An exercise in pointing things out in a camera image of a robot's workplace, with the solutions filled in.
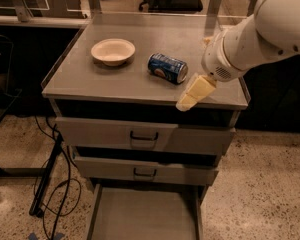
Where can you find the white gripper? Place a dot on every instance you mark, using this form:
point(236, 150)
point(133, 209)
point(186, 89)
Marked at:
point(216, 60)

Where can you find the blue pepsi can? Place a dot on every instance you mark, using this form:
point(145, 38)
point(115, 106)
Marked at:
point(168, 68)

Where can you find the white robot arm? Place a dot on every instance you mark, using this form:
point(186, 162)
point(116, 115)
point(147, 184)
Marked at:
point(270, 34)

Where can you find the grey drawer cabinet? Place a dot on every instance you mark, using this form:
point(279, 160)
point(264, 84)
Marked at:
point(82, 87)

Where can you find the top grey drawer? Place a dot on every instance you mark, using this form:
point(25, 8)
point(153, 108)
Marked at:
point(173, 138)

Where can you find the grey drawer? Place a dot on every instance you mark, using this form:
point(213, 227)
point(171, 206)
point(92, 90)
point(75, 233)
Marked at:
point(144, 212)
point(173, 138)
point(118, 169)

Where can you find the middle grey drawer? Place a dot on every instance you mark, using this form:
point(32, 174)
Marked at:
point(118, 169)

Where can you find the bottom grey drawer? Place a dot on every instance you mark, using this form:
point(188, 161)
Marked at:
point(144, 212)

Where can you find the black office chair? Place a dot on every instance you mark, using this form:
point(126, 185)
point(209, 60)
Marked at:
point(172, 6)

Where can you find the white paper bowl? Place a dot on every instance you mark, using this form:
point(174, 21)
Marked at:
point(113, 52)

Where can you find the black top drawer handle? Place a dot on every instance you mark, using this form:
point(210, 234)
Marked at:
point(144, 138)

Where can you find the black drawer handle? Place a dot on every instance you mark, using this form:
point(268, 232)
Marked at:
point(145, 172)
point(144, 138)

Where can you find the black middle drawer handle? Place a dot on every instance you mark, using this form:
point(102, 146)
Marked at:
point(145, 172)

